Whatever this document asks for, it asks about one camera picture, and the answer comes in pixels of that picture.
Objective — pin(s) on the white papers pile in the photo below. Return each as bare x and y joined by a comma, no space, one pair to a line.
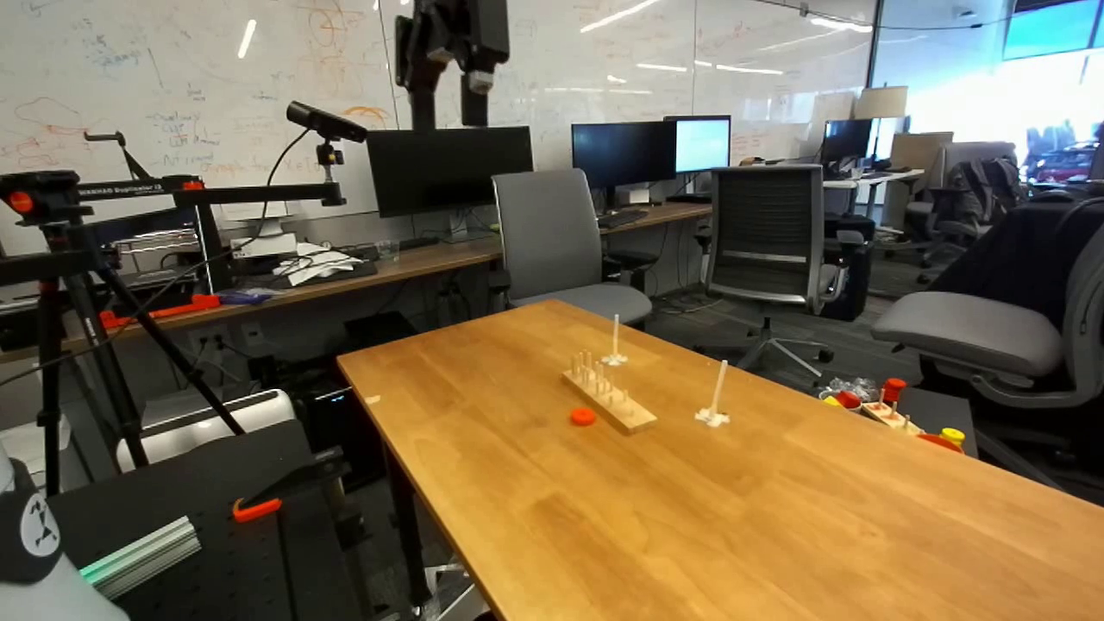
301,265

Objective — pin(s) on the short clear peg stand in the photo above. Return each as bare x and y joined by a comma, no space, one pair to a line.
616,348

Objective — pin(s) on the orange bar clamp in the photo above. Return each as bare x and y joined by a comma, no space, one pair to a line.
160,311

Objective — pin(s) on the black camera on boom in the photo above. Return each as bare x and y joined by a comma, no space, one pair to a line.
324,122

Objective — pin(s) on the monitor with lit screen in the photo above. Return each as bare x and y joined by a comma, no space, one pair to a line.
701,145

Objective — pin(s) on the black mesh office chair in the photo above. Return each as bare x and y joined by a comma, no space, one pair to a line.
768,237

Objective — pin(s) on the tall clear peg stand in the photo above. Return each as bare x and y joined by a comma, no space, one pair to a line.
716,400

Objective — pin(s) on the aluminium extrusion bar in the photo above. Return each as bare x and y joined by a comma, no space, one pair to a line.
138,558

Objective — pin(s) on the small distant monitor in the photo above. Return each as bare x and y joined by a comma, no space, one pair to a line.
845,141

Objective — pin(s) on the grey upholstered office chair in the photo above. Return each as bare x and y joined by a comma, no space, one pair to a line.
554,247

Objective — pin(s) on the black monitor with dark screen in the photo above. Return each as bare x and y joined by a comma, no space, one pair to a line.
617,153

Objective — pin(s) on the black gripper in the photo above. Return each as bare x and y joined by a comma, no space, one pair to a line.
460,28

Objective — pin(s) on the red and yellow toy pile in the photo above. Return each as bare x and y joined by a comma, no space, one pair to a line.
887,406

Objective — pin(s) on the long wooden desk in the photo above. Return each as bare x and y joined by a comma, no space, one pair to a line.
381,269

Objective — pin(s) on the distant dark office chair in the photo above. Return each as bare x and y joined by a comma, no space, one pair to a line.
972,196

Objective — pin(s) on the wooden block base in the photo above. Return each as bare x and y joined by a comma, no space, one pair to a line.
608,399

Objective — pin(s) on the large dark monitor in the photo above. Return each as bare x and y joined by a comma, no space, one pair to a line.
448,170

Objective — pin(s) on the distant white desk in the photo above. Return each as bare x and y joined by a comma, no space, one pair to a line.
875,180

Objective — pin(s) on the black table leg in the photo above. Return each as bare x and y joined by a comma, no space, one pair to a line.
408,530

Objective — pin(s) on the black cart top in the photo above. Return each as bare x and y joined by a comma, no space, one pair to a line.
218,538

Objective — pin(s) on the grey chair with black jacket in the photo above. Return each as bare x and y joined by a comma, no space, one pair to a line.
987,334

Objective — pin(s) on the black tripod with orange knobs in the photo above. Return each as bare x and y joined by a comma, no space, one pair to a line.
70,298

